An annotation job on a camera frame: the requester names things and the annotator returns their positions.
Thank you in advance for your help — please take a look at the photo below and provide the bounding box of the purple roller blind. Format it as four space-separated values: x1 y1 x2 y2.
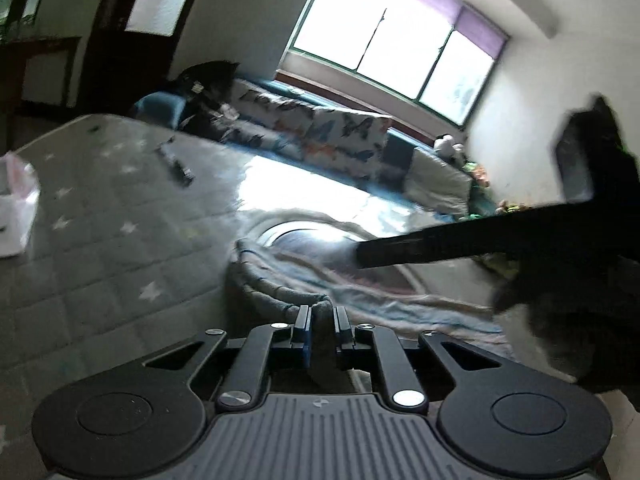
330 0 509 62

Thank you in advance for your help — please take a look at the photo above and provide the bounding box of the pile of colourful toys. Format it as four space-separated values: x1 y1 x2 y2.
462 159 532 222

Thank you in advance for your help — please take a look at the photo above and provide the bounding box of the blue stool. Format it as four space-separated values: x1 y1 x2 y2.
132 91 189 129

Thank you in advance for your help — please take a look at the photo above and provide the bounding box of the white plastic bag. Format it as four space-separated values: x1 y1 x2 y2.
0 152 42 259

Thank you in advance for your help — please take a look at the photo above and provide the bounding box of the grey star quilted mattress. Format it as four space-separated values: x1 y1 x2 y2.
0 112 640 480

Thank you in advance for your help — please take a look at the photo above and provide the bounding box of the window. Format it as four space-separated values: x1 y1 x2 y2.
276 0 509 127

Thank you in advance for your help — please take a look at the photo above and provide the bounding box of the butterfly printed blanket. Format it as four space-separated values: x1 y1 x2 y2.
219 79 394 184

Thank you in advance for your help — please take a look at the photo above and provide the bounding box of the striped grey blue garment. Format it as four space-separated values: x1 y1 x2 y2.
227 209 517 392

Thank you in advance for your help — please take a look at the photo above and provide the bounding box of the blue window seat pad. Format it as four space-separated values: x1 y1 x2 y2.
234 77 497 217

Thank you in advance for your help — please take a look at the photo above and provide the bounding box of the black bag pile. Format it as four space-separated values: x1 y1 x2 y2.
172 60 239 139

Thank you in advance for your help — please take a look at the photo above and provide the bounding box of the small dark stick object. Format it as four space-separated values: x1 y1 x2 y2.
157 137 194 189

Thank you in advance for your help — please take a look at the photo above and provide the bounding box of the grey cushion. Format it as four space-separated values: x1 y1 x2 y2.
402 147 474 219

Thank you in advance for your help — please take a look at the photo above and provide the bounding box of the white plush toy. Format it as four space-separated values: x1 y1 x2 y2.
432 135 467 167

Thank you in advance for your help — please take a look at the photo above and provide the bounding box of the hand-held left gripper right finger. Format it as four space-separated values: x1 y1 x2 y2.
332 305 502 410

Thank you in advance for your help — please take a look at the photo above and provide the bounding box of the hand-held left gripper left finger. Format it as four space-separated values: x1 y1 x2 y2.
142 305 314 410

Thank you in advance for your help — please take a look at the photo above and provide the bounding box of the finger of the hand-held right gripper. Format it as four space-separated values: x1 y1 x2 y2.
354 199 593 271

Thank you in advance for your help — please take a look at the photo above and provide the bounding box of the dark door with glass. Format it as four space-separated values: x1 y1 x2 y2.
81 0 212 112

